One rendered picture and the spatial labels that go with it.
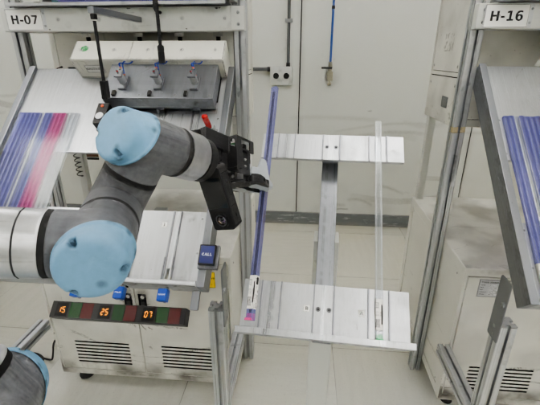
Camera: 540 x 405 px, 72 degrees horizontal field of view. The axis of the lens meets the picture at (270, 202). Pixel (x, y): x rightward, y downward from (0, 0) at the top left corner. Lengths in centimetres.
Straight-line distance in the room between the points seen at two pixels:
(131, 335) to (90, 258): 118
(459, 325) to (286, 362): 73
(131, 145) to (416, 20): 248
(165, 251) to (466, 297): 95
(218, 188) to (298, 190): 228
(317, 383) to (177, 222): 60
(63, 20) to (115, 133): 97
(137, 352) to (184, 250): 70
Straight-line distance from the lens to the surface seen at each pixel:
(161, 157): 52
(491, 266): 139
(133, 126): 49
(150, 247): 102
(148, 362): 163
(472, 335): 150
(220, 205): 63
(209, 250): 93
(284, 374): 172
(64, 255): 41
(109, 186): 53
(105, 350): 167
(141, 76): 127
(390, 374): 180
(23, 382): 77
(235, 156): 64
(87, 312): 105
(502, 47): 154
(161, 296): 96
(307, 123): 275
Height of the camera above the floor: 124
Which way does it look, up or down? 21 degrees down
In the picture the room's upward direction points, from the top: straight up
